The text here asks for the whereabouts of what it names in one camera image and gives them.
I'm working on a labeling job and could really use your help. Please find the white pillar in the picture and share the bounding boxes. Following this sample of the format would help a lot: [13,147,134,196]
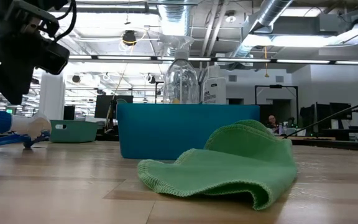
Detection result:
[39,73,65,123]

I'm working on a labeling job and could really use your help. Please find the person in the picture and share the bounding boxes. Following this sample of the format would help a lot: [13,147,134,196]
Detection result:
[265,114,282,135]

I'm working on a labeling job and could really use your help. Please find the white labelled bottle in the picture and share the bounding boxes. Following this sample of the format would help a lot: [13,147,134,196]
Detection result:
[202,65,227,105]

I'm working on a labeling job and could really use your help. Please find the blue-trigger spray bottle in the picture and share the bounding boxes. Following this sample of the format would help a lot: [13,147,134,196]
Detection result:
[0,106,52,151]

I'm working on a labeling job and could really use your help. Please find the long light bar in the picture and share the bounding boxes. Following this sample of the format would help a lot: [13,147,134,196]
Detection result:
[68,54,358,65]

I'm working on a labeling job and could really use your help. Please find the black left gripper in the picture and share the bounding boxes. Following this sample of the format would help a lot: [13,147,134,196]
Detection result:
[0,0,60,105]

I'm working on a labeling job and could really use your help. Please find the black hanging cable reel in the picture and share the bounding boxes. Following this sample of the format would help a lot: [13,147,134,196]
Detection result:
[121,29,138,47]

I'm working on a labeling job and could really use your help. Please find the black rectangular frame stand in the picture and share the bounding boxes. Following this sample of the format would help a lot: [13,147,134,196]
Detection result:
[254,84,300,125]

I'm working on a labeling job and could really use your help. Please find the black box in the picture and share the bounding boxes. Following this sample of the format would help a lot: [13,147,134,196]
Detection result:
[63,105,76,121]

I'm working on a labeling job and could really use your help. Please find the clear spray bottle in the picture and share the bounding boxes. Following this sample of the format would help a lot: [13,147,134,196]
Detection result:
[162,34,200,105]

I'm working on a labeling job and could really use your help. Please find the blue plastic bin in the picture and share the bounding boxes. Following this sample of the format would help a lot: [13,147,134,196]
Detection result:
[116,103,260,161]

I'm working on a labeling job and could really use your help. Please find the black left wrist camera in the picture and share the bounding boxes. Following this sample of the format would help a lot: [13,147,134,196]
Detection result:
[37,39,71,76]

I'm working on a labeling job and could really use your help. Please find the thin black cable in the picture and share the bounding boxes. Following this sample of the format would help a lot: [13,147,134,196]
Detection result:
[283,95,358,139]

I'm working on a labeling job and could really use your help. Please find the small teal bin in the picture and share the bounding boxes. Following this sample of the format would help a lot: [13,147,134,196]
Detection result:
[48,119,99,144]

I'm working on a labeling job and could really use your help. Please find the wide ribbed silver duct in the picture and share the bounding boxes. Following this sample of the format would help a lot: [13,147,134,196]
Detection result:
[157,0,193,104]

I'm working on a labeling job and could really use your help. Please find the black monitor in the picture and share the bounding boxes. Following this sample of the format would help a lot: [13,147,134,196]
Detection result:
[94,95,134,119]
[314,102,353,130]

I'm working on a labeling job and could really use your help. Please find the light green cloth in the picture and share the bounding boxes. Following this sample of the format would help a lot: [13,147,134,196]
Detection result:
[137,119,298,212]

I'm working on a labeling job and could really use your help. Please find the narrow silver duct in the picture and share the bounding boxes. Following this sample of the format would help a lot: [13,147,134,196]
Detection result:
[231,0,295,60]

